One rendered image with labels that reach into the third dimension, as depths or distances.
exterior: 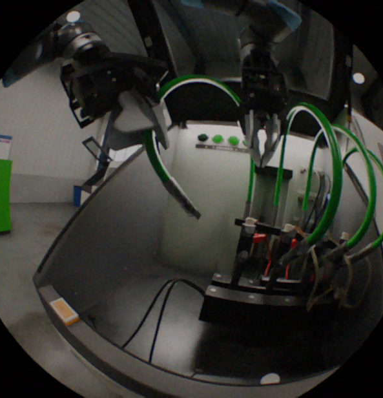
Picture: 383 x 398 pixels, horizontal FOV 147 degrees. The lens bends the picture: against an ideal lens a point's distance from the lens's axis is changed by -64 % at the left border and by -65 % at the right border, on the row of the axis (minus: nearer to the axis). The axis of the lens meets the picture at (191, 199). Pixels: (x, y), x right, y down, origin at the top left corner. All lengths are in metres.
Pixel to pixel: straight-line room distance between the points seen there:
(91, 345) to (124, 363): 0.05
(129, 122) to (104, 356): 0.28
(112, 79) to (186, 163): 0.50
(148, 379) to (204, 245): 0.53
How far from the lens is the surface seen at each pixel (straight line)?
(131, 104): 0.19
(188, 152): 0.64
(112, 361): 0.24
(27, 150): 6.56
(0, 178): 3.27
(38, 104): 6.93
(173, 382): 0.22
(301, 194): 0.62
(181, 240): 0.65
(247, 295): 0.33
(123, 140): 0.22
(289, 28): 0.37
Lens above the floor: 1.16
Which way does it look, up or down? 3 degrees down
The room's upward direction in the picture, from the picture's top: 9 degrees clockwise
